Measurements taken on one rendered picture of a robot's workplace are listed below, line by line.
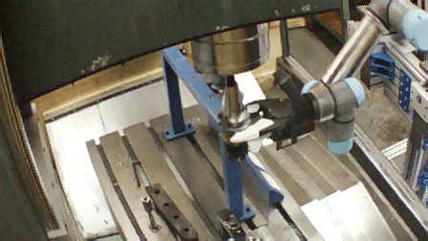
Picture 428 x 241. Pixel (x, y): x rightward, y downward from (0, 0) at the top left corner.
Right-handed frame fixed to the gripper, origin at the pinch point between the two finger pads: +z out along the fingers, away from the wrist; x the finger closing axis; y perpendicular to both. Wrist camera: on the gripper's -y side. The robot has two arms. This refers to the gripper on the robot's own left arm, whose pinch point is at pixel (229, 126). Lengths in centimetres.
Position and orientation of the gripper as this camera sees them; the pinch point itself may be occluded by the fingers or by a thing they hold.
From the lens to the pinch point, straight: 121.1
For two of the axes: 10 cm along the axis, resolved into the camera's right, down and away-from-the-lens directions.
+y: 0.8, 8.0, 5.9
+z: -9.2, 2.9, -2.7
